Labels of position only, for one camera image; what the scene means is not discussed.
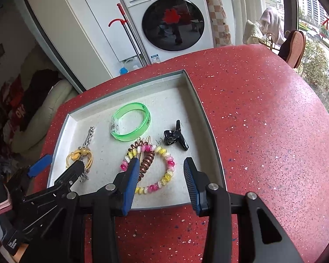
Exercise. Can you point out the brown round chair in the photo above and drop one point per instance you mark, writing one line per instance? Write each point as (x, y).
(292, 49)

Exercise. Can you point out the black claw hair clip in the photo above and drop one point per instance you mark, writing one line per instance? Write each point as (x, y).
(175, 136)

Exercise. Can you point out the grey jewelry tray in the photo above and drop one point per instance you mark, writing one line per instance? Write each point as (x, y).
(164, 110)

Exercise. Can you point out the checkered rolled mat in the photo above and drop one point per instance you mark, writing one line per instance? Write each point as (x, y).
(220, 29)

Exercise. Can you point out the green translucent bangle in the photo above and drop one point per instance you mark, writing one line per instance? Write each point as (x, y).
(130, 122)

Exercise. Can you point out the silver chain clip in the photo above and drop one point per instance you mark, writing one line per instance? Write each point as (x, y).
(88, 138)

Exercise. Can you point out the gold bobby pins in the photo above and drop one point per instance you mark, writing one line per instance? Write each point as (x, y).
(142, 149)

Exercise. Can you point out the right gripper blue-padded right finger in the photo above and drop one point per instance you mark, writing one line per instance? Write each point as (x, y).
(260, 236)

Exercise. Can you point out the red handled mop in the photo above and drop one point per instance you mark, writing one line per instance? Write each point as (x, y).
(130, 33)

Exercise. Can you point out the white detergent bottle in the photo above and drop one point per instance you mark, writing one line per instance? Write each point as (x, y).
(130, 64)

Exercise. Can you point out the cream leather sofa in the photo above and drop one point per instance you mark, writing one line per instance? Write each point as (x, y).
(38, 126)

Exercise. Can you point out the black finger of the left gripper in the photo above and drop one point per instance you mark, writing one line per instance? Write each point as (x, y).
(64, 182)

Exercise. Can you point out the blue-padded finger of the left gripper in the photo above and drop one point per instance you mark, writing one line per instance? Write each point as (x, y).
(39, 166)

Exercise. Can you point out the pink white towel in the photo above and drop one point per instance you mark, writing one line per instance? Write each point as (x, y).
(270, 22)

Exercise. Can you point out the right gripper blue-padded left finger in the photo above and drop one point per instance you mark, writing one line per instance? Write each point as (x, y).
(65, 240)

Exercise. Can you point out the white washing machine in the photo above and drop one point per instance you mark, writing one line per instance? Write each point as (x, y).
(171, 28)

